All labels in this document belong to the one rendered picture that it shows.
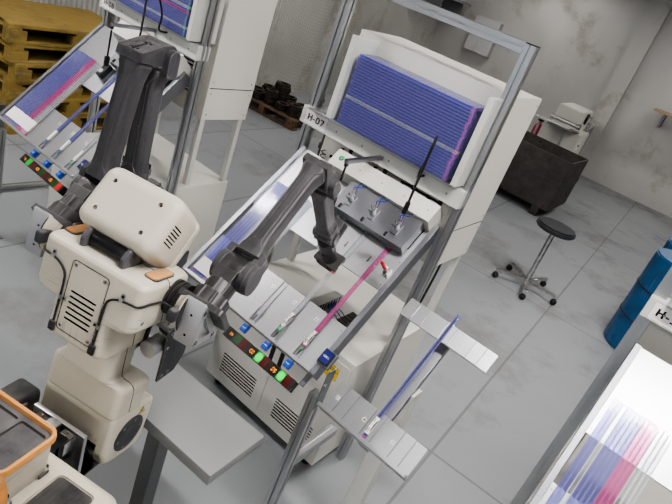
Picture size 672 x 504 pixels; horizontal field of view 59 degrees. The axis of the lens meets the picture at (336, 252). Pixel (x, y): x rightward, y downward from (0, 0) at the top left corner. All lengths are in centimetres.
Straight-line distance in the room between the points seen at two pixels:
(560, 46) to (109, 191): 1062
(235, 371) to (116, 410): 129
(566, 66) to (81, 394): 1064
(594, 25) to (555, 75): 97
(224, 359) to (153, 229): 159
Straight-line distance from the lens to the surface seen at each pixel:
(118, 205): 135
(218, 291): 133
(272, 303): 218
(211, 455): 184
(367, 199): 224
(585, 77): 1147
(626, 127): 1136
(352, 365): 233
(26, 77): 502
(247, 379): 275
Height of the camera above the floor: 194
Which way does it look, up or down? 25 degrees down
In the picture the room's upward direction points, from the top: 21 degrees clockwise
